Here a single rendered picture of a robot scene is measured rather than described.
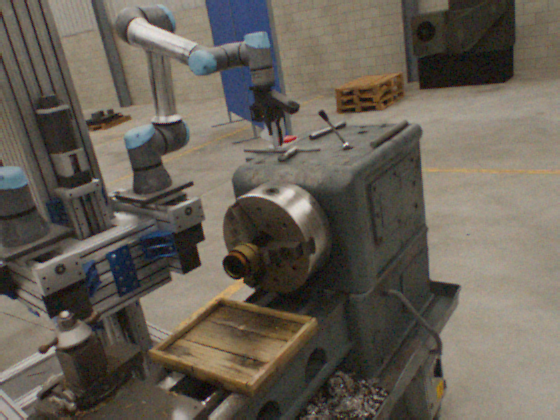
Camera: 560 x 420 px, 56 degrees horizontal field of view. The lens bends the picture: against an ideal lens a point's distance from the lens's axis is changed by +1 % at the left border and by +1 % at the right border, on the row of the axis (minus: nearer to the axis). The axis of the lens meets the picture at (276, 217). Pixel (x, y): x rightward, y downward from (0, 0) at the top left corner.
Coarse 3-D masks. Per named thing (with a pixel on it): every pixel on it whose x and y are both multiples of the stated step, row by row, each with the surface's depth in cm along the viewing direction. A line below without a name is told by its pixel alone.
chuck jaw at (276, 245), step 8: (272, 240) 148; (280, 240) 147; (264, 248) 144; (272, 248) 142; (280, 248) 142; (288, 248) 140; (296, 248) 140; (304, 248) 143; (312, 248) 144; (264, 256) 141; (272, 256) 142; (280, 256) 142; (288, 256) 142; (296, 256) 140; (264, 264) 142
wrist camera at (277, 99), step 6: (270, 96) 166; (276, 96) 166; (282, 96) 167; (270, 102) 167; (276, 102) 166; (282, 102) 164; (288, 102) 165; (294, 102) 166; (282, 108) 165; (288, 108) 164; (294, 108) 164
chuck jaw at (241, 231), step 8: (232, 208) 153; (240, 208) 150; (232, 216) 148; (240, 216) 148; (232, 224) 149; (240, 224) 147; (248, 224) 149; (232, 232) 148; (240, 232) 146; (248, 232) 147; (256, 232) 149; (240, 240) 144; (248, 240) 146
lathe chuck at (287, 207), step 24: (264, 192) 146; (288, 192) 147; (264, 216) 146; (288, 216) 141; (312, 216) 145; (264, 240) 158; (288, 240) 145; (312, 240) 144; (288, 264) 148; (312, 264) 145; (264, 288) 158; (288, 288) 152
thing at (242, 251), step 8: (240, 248) 141; (248, 248) 142; (256, 248) 145; (232, 256) 139; (240, 256) 139; (248, 256) 140; (256, 256) 142; (224, 264) 142; (232, 264) 145; (240, 264) 138; (248, 264) 140; (256, 264) 142; (232, 272) 144; (240, 272) 139; (248, 272) 142
